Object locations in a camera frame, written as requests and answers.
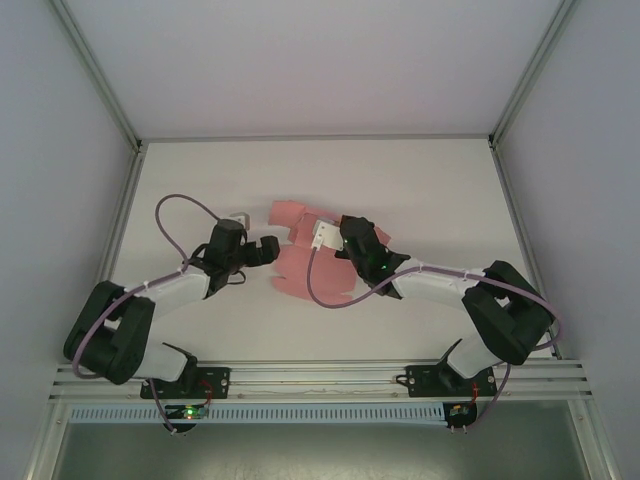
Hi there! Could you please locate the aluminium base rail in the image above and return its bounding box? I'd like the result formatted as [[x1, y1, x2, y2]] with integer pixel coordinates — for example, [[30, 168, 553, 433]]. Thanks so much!
[[48, 357, 595, 402]]

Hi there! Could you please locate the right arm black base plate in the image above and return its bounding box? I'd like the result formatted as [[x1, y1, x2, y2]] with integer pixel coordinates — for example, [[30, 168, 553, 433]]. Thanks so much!
[[405, 363, 497, 400]]

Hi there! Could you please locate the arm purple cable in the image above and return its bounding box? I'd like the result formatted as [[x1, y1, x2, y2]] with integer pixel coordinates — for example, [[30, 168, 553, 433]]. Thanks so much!
[[71, 193, 236, 437], [305, 247, 565, 436]]

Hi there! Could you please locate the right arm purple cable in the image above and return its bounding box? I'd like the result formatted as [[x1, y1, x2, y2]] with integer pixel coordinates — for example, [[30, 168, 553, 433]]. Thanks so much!
[[305, 247, 565, 436]]

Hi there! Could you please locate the pink cloth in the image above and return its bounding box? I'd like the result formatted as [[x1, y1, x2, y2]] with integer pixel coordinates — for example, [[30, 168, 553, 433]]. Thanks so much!
[[267, 199, 391, 305]]

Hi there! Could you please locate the circuit board with green light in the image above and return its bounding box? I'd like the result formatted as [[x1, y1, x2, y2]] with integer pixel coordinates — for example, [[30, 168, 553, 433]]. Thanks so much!
[[166, 403, 210, 421]]

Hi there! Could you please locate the grey metal panel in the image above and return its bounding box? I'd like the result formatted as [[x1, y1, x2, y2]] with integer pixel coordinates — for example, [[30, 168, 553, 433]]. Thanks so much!
[[52, 419, 609, 480]]

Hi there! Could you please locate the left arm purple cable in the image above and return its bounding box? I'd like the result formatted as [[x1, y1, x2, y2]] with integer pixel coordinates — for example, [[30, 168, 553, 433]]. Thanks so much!
[[71, 193, 236, 437]]

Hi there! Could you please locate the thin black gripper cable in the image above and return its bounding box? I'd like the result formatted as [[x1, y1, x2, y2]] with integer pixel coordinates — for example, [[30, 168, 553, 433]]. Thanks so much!
[[218, 266, 250, 290]]

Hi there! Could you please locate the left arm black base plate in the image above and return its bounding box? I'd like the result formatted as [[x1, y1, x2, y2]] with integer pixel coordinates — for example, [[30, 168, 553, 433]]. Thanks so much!
[[138, 366, 232, 401]]

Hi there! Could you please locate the aluminium frame leg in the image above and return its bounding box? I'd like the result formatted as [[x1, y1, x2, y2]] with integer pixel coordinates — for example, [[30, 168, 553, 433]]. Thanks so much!
[[22, 399, 71, 480], [569, 399, 619, 480]]

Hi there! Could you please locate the white slotted cable duct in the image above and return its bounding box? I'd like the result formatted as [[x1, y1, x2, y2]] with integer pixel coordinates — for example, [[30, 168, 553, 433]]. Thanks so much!
[[68, 402, 447, 425]]

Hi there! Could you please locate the aluminium table side rail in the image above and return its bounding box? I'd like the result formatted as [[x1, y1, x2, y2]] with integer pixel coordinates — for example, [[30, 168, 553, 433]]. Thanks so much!
[[47, 147, 147, 399]]

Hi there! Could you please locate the aluminium frame post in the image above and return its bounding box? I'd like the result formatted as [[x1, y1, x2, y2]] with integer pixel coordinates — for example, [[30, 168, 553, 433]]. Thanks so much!
[[49, 0, 147, 154], [488, 0, 581, 151]]

